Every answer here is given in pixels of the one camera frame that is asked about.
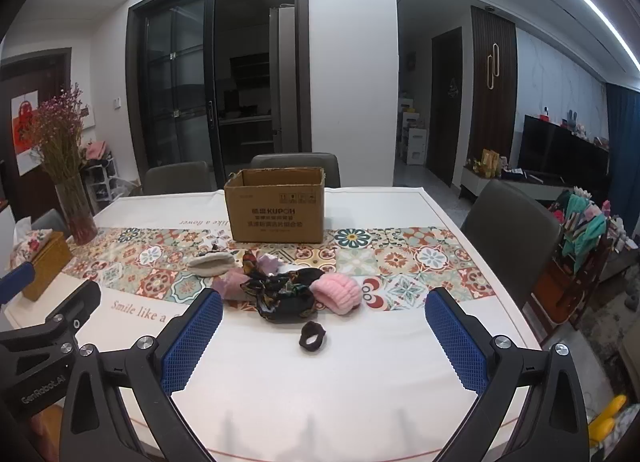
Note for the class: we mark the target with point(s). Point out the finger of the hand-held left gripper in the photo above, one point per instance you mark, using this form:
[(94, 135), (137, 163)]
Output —
[(15, 279), (75, 307)]

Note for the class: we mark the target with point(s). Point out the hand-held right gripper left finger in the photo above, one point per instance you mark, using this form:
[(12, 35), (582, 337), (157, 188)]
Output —
[(192, 337)]

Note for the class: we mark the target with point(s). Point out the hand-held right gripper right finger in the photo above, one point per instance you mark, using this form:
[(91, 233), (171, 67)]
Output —
[(457, 342)]

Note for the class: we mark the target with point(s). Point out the lilac cloth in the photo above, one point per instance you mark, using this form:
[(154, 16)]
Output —
[(267, 264), (230, 287)]

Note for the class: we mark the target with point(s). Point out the beige fabric pouch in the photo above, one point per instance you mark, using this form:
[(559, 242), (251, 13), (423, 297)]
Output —
[(210, 264)]

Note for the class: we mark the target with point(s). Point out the black floral scarf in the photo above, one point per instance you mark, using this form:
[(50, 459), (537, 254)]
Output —
[(280, 292)]

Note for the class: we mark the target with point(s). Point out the dark brown scrunchie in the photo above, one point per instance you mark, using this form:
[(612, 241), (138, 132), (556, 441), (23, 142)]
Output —
[(303, 337)]

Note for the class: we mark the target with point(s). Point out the pink fuzzy headband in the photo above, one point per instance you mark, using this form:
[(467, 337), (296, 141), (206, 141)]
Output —
[(335, 292)]

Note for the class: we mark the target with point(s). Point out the brown cardboard box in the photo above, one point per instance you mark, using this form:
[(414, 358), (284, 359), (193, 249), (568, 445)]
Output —
[(275, 217)]

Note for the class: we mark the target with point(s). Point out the floral cover tissue box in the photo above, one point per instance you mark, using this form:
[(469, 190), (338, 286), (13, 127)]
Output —
[(47, 262)]

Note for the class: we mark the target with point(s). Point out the grey dining chair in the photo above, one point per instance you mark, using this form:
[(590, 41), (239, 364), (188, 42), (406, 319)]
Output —
[(50, 222), (510, 237), (295, 166), (175, 176)]

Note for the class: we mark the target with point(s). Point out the clear glass vase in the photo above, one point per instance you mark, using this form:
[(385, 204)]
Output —
[(80, 214)]

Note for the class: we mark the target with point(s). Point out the beige black patterned pouch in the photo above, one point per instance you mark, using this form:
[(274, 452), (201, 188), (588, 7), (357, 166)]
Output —
[(216, 248)]

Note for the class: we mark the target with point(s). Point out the wooden high chair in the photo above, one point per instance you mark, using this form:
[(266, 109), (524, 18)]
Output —
[(555, 287)]

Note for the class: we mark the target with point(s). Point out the white shoe rack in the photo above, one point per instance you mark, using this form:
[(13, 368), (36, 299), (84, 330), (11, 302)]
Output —
[(102, 187)]

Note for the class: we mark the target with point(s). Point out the dried pink flowers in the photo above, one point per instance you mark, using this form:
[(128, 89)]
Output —
[(57, 131)]

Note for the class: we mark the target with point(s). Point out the white television cabinet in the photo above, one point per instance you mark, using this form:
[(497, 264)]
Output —
[(472, 184)]

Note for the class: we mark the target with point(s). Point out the teal garment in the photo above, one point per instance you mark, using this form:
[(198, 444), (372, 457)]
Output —
[(582, 232)]

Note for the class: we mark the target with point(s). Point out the yellow toy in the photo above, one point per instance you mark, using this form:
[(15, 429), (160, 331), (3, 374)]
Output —
[(607, 422)]

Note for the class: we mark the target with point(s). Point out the yellow snack packets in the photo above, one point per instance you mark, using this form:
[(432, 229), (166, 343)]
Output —
[(487, 161)]

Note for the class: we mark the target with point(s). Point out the brown entry door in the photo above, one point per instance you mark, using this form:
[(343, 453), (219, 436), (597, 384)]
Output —
[(55, 91)]

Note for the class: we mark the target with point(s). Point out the white hallway cabinet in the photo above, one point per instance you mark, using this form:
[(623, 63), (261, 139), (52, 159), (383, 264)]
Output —
[(415, 141)]

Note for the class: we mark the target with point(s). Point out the black television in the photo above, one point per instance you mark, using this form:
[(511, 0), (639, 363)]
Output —
[(560, 151)]

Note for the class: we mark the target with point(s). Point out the dark wooden door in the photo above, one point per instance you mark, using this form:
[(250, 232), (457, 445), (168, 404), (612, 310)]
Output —
[(446, 116)]

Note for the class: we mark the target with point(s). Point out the dark framed sliding glass door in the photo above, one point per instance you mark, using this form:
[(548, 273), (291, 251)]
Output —
[(180, 91)]

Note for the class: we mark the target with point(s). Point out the blue curtain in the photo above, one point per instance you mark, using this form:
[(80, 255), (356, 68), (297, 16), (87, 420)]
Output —
[(625, 141)]

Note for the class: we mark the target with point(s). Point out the silver refrigerator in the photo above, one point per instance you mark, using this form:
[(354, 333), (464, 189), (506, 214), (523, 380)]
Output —
[(282, 81)]

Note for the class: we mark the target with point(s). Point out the red white wall picture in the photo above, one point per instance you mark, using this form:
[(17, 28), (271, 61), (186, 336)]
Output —
[(25, 141)]

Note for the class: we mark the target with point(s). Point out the white wall intercom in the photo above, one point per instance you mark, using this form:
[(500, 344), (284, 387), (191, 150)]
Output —
[(90, 116)]

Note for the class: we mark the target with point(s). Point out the dark slatted wall panel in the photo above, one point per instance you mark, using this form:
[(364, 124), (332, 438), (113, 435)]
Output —
[(502, 116)]

